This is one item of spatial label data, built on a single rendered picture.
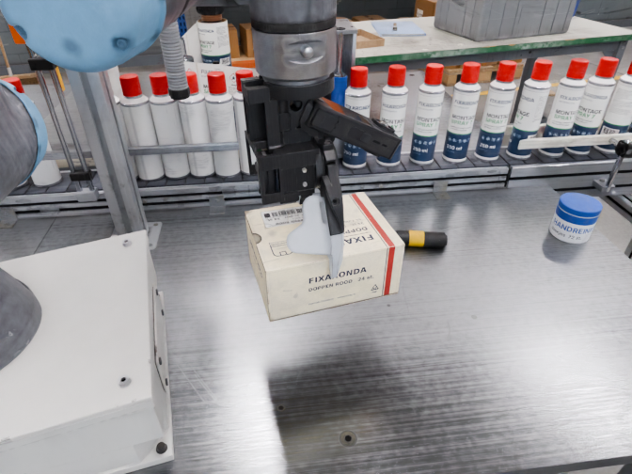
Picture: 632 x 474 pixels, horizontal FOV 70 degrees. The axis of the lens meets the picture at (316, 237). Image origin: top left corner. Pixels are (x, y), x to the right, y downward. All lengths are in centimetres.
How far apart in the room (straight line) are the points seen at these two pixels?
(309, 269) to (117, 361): 22
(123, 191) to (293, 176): 44
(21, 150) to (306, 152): 33
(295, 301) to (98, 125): 45
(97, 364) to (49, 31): 34
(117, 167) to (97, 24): 55
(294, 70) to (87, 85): 44
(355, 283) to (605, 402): 35
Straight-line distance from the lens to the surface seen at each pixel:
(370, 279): 53
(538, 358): 71
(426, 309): 73
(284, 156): 44
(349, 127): 46
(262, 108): 45
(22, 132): 62
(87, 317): 59
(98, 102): 78
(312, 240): 47
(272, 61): 42
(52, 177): 105
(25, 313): 60
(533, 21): 274
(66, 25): 30
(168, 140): 94
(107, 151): 82
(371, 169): 98
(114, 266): 65
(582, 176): 118
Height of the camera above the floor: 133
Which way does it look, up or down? 36 degrees down
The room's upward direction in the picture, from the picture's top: straight up
